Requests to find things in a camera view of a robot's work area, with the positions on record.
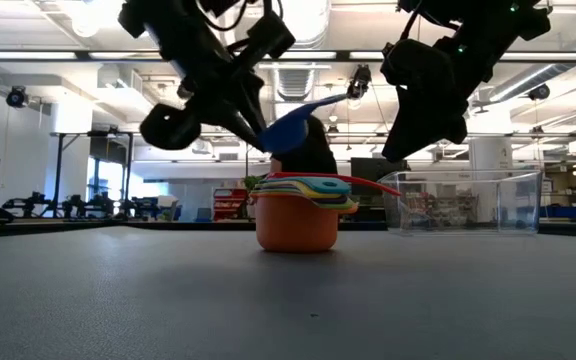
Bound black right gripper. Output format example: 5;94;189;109
382;84;469;162

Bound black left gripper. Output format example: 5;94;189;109
140;72;268;152

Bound blue measuring cup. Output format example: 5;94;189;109
259;93;349;155

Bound yellow measuring cup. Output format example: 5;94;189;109
256;182;353;200

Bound teal measuring cup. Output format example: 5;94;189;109
262;176;352;195

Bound orange measuring cup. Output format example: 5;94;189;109
249;192;360;253

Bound clear plastic basket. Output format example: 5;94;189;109
377;168;544;236

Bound black monitor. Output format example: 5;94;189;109
350;157;410;184

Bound green plant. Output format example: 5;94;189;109
241;174;265;194

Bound white pillar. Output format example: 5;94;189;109
469;137;514;174

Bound red bin rack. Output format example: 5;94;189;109
212;187;249;222

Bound row of blue bins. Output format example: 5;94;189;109
540;203;576;220

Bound bench with robot arms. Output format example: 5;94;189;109
1;191;119;220

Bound silver ventilation grille duct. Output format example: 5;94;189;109
267;62;319;104

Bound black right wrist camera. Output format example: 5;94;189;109
380;38;452;89

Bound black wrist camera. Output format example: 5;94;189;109
380;38;452;89
245;10;298;60

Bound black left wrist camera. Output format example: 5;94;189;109
245;10;298;60

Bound white round ceiling duct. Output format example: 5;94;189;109
280;0;333;49

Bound black stand frame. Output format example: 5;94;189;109
50;130;135;219

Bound black ceiling-mounted camera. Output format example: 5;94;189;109
527;83;552;102
5;85;30;109

